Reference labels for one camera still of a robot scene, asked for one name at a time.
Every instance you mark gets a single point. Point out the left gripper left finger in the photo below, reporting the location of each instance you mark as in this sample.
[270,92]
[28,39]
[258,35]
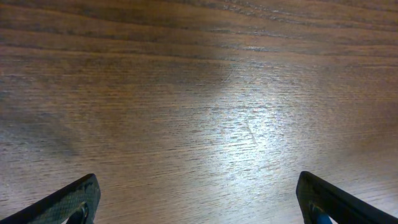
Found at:
[74,203]

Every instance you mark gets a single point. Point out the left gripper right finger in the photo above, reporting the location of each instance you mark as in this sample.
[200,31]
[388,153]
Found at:
[322,202]

